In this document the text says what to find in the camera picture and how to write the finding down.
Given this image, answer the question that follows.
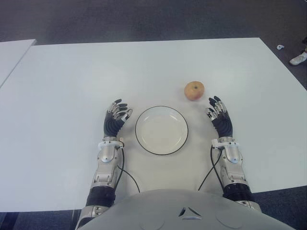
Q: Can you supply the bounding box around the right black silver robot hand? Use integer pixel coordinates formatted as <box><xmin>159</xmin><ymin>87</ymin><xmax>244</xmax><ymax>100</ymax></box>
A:
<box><xmin>205</xmin><ymin>95</ymin><xmax>234</xmax><ymax>139</ymax></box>

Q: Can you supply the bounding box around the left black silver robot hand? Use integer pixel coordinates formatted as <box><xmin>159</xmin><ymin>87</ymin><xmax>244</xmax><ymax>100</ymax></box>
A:
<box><xmin>103</xmin><ymin>99</ymin><xmax>133</xmax><ymax>138</ymax></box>

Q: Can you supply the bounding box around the yellow red apple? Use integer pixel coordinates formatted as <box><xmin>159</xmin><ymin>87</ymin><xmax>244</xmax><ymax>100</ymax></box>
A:
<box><xmin>184</xmin><ymin>81</ymin><xmax>205</xmax><ymax>101</ymax></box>

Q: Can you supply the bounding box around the white plate with black rim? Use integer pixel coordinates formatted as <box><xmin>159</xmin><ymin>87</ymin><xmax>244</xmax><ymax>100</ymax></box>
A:
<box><xmin>135</xmin><ymin>105</ymin><xmax>189</xmax><ymax>156</ymax></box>

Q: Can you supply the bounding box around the grey robot torso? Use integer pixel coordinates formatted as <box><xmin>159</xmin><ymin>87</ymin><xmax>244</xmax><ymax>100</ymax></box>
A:
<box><xmin>79</xmin><ymin>188</ymin><xmax>292</xmax><ymax>230</ymax></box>

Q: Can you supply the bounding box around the white sneaker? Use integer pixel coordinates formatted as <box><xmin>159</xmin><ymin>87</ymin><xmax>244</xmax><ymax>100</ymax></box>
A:
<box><xmin>289</xmin><ymin>53</ymin><xmax>307</xmax><ymax>66</ymax></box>

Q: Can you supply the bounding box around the white table with grey edge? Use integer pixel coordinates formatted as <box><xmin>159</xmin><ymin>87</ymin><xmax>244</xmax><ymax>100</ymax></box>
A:
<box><xmin>0</xmin><ymin>39</ymin><xmax>36</xmax><ymax>88</ymax></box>

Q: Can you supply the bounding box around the black cable of left wrist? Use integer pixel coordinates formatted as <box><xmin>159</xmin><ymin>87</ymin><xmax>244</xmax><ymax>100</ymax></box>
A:
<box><xmin>115</xmin><ymin>141</ymin><xmax>141</xmax><ymax>194</ymax></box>

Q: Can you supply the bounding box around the black cable of wrist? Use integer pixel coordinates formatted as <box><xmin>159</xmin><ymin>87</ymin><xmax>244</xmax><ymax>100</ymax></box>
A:
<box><xmin>198</xmin><ymin>146</ymin><xmax>225</xmax><ymax>192</ymax></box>
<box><xmin>115</xmin><ymin>141</ymin><xmax>141</xmax><ymax>194</ymax></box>

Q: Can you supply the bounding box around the black cable of right wrist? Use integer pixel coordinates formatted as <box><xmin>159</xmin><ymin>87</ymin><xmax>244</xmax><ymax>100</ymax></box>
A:
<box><xmin>198</xmin><ymin>146</ymin><xmax>225</xmax><ymax>192</ymax></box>

